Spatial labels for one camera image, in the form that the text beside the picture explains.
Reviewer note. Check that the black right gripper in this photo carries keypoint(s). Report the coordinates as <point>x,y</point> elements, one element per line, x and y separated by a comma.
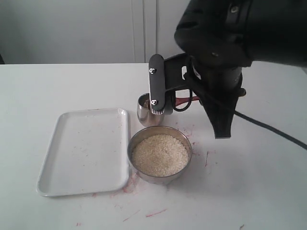
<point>222,87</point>

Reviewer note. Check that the brown wooden spoon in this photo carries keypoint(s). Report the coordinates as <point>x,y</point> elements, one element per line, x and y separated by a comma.
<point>179,101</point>

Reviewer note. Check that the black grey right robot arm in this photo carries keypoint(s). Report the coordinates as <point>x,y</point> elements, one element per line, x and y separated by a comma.
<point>221,37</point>

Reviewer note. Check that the small steel cup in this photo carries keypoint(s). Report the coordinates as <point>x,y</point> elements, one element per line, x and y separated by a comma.
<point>144,114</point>

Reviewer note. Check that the steel bowl with rice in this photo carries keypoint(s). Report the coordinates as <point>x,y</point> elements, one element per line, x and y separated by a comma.
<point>159,154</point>

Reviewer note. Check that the white rectangular tray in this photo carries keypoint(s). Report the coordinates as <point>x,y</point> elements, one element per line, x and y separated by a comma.
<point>87,154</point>

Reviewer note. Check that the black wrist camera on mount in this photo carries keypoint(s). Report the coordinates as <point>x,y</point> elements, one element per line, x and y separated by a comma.
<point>165,78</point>

